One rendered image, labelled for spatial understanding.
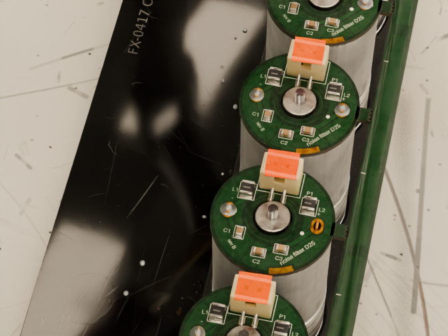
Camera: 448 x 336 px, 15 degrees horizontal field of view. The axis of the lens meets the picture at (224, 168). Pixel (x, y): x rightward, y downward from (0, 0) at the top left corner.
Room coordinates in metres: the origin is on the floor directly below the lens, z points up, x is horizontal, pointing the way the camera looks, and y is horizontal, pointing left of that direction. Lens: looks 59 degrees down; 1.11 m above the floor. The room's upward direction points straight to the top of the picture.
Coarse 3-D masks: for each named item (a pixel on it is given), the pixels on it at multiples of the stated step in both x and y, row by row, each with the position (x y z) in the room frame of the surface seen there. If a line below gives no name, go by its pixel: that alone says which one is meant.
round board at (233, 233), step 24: (240, 192) 0.17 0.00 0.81; (264, 192) 0.17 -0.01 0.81; (312, 192) 0.17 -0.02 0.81; (216, 216) 0.17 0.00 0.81; (240, 216) 0.17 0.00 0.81; (312, 216) 0.17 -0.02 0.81; (216, 240) 0.16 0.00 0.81; (240, 240) 0.16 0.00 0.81; (264, 240) 0.16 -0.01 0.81; (288, 240) 0.16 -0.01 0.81; (312, 240) 0.16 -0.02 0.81; (240, 264) 0.15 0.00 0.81; (264, 264) 0.15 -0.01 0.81; (288, 264) 0.15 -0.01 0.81; (312, 264) 0.16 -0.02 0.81
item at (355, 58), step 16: (320, 0) 0.22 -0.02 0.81; (336, 0) 0.22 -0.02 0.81; (272, 32) 0.21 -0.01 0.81; (368, 32) 0.21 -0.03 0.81; (272, 48) 0.21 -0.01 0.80; (288, 48) 0.21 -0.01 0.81; (336, 48) 0.21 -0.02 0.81; (352, 48) 0.21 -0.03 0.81; (368, 48) 0.21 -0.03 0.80; (352, 64) 0.21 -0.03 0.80; (368, 64) 0.21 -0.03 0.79; (368, 80) 0.21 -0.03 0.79; (368, 96) 0.22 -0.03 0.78
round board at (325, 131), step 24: (264, 72) 0.20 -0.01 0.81; (336, 72) 0.20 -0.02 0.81; (240, 96) 0.19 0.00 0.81; (264, 96) 0.19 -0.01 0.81; (336, 96) 0.19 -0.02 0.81; (264, 120) 0.19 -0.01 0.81; (288, 120) 0.19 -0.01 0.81; (312, 120) 0.19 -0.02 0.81; (336, 120) 0.19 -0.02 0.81; (264, 144) 0.18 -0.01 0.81; (288, 144) 0.18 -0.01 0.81; (312, 144) 0.18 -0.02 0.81; (336, 144) 0.18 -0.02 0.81
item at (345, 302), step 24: (408, 0) 0.22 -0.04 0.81; (408, 24) 0.21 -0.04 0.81; (408, 48) 0.21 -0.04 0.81; (384, 72) 0.20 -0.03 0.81; (384, 96) 0.19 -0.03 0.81; (360, 120) 0.19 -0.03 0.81; (384, 120) 0.19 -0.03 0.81; (384, 144) 0.18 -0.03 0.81; (360, 168) 0.18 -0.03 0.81; (384, 168) 0.18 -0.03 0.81; (360, 192) 0.17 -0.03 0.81; (360, 216) 0.17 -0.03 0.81; (360, 240) 0.16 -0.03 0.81; (360, 264) 0.15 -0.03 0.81; (336, 288) 0.15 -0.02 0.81; (360, 288) 0.15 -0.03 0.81; (336, 312) 0.14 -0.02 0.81
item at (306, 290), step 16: (256, 224) 0.16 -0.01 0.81; (272, 224) 0.16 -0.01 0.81; (288, 224) 0.16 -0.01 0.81; (320, 224) 0.16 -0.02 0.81; (224, 256) 0.16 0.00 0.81; (224, 272) 0.16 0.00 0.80; (304, 272) 0.15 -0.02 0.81; (320, 272) 0.16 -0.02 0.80; (288, 288) 0.15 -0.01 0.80; (304, 288) 0.15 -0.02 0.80; (320, 288) 0.16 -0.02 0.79; (304, 304) 0.15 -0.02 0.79; (320, 304) 0.16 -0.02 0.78; (304, 320) 0.16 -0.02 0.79; (320, 320) 0.16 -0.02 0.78
